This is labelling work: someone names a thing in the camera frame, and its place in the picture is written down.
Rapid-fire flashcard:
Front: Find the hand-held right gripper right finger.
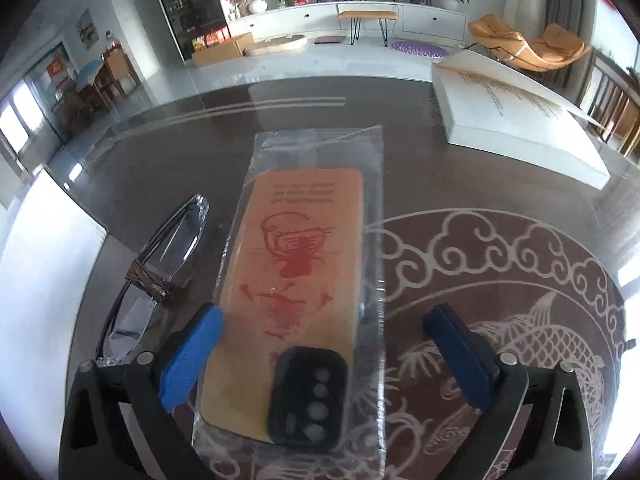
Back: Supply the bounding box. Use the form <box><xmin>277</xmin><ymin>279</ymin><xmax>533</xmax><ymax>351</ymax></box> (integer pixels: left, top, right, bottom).
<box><xmin>422</xmin><ymin>302</ymin><xmax>593</xmax><ymax>480</ymax></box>

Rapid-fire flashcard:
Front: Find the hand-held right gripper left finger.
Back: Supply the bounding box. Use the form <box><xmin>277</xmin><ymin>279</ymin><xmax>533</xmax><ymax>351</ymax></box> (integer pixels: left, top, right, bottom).
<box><xmin>60</xmin><ymin>304</ymin><xmax>225</xmax><ymax>480</ymax></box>

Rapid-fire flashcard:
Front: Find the orange printed phone case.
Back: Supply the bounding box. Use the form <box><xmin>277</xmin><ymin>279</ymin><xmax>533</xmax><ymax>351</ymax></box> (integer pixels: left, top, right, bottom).
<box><xmin>200</xmin><ymin>167</ymin><xmax>364</xmax><ymax>449</ymax></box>

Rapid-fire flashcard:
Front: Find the white foam board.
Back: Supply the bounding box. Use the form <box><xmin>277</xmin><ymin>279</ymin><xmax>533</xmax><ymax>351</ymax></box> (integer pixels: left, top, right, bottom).
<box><xmin>0</xmin><ymin>167</ymin><xmax>109</xmax><ymax>417</ymax></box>

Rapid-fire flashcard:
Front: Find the flat white box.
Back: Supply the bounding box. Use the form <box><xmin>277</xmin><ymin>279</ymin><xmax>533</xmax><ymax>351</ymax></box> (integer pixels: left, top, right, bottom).
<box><xmin>430</xmin><ymin>49</ymin><xmax>612</xmax><ymax>191</ymax></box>

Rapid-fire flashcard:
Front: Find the dark wooden chair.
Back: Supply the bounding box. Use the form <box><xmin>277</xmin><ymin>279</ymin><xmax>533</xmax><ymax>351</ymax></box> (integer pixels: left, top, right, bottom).
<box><xmin>579</xmin><ymin>52</ymin><xmax>640</xmax><ymax>157</ymax></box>

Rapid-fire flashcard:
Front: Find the small wooden cabinet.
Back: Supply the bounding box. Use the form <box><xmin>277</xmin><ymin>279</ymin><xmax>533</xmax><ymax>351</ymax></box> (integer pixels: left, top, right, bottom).
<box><xmin>102</xmin><ymin>44</ymin><xmax>141</xmax><ymax>99</ymax></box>

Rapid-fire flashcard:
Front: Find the blue cloth cover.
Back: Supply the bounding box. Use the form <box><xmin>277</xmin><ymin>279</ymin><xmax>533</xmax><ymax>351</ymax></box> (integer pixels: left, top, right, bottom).
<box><xmin>74</xmin><ymin>58</ymin><xmax>104</xmax><ymax>84</ymax></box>

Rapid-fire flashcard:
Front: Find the purple round cushion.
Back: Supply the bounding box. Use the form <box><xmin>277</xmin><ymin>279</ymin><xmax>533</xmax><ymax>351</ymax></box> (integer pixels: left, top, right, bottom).
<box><xmin>389</xmin><ymin>38</ymin><xmax>450</xmax><ymax>60</ymax></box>

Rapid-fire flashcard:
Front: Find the cardboard box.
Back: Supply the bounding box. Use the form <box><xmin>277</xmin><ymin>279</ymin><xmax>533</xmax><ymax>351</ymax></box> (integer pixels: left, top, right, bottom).
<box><xmin>191</xmin><ymin>32</ymin><xmax>255</xmax><ymax>68</ymax></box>

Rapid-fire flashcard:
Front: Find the red door poster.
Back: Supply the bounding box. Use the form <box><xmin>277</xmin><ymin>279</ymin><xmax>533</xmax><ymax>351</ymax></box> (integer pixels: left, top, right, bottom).
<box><xmin>47</xmin><ymin>54</ymin><xmax>71</xmax><ymax>89</ymax></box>

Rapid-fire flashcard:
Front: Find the orange lounge chair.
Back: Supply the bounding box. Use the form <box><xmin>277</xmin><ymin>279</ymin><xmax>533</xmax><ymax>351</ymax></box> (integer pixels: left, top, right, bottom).
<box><xmin>467</xmin><ymin>13</ymin><xmax>591</xmax><ymax>79</ymax></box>

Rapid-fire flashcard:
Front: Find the beige oval pet bed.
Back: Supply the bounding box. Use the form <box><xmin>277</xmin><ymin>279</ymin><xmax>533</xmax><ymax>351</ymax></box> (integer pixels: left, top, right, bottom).
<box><xmin>243</xmin><ymin>32</ymin><xmax>309</xmax><ymax>58</ymax></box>

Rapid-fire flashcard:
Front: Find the white door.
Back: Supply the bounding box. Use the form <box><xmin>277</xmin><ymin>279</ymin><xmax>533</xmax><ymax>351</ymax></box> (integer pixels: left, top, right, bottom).
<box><xmin>127</xmin><ymin>0</ymin><xmax>177</xmax><ymax>62</ymax></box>

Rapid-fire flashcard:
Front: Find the wooden bench with metal legs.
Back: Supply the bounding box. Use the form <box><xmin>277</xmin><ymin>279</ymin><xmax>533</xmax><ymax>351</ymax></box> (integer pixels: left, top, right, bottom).
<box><xmin>337</xmin><ymin>2</ymin><xmax>400</xmax><ymax>46</ymax></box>

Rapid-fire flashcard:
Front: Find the white television cabinet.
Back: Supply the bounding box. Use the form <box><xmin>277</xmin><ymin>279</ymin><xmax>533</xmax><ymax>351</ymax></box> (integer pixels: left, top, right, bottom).
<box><xmin>227</xmin><ymin>0</ymin><xmax>469</xmax><ymax>44</ymax></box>

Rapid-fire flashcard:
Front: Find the grey curtain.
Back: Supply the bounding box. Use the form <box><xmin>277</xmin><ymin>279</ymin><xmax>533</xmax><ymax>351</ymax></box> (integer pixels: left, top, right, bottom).
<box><xmin>542</xmin><ymin>0</ymin><xmax>599</xmax><ymax>92</ymax></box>

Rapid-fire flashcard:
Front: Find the dark glass display cabinet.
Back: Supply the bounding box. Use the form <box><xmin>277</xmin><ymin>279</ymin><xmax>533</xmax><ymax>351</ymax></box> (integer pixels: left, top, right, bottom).
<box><xmin>147</xmin><ymin>0</ymin><xmax>231</xmax><ymax>61</ymax></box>

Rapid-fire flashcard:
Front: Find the wall painting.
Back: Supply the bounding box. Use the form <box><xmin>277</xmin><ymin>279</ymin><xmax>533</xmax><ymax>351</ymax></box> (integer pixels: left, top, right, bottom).
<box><xmin>74</xmin><ymin>8</ymin><xmax>97</xmax><ymax>50</ymax></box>

